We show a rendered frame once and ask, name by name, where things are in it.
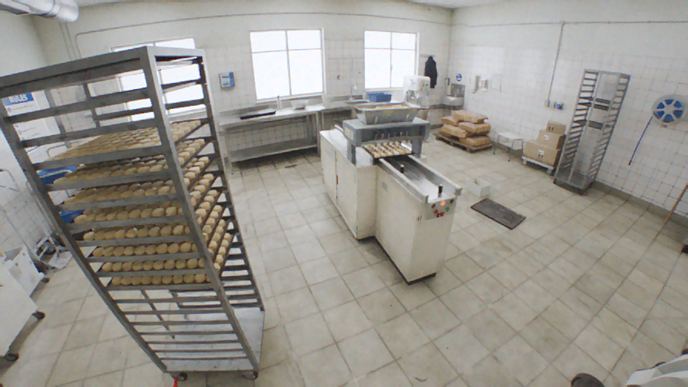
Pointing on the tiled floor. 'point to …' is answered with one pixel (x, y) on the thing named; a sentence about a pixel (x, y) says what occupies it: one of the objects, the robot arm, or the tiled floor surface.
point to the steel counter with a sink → (230, 118)
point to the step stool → (511, 143)
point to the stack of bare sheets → (498, 213)
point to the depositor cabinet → (352, 185)
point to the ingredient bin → (13, 312)
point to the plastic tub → (477, 186)
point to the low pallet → (463, 143)
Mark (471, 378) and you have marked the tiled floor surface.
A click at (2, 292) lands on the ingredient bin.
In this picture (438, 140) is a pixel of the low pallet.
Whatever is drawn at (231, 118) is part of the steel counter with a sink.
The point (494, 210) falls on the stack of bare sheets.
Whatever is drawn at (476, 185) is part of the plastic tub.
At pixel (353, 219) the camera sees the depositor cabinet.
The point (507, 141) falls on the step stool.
